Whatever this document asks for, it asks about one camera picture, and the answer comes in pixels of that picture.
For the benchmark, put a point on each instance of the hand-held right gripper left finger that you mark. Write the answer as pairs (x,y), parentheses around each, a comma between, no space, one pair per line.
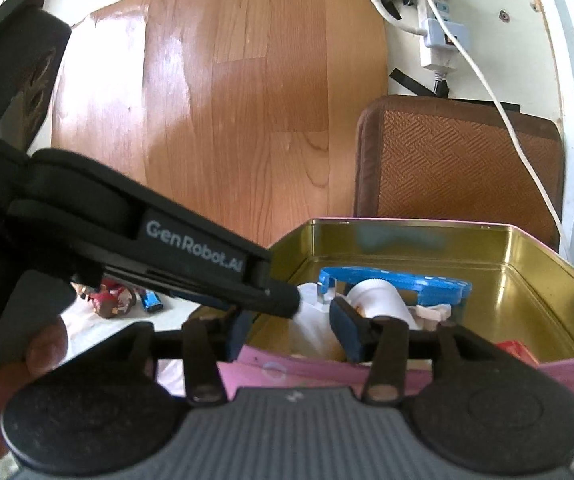
(239,335)

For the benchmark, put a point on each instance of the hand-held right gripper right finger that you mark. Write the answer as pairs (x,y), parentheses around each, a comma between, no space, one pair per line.
(349,332)

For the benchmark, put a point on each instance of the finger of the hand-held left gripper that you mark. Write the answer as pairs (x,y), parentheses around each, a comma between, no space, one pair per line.
(277,300)

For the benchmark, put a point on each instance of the white power adapter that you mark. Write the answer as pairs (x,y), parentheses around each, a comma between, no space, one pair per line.
(312,325)

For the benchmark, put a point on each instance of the white plastic bottle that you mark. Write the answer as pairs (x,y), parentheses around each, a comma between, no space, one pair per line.
(382,300)

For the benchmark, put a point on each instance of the blue dotted plastic toy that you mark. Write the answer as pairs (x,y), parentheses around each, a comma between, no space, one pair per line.
(392,277)

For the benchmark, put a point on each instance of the red toy figure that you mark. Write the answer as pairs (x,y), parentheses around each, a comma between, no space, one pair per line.
(109,302)

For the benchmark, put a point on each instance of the red cardboard box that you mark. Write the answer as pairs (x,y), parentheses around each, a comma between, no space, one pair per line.
(514,350)

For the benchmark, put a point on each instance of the pink tin box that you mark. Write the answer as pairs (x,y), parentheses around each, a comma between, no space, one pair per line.
(517,270)

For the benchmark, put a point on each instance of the blue lighter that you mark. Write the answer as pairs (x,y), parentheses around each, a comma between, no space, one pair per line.
(151,302)

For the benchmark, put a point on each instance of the brown woven board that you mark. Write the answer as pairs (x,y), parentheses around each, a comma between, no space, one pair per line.
(457,170)

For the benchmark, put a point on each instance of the white power strip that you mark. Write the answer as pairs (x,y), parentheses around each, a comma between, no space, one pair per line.
(437,40)

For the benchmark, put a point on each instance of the wood-grain wall sheet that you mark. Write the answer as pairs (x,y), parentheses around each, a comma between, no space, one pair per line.
(242,85)

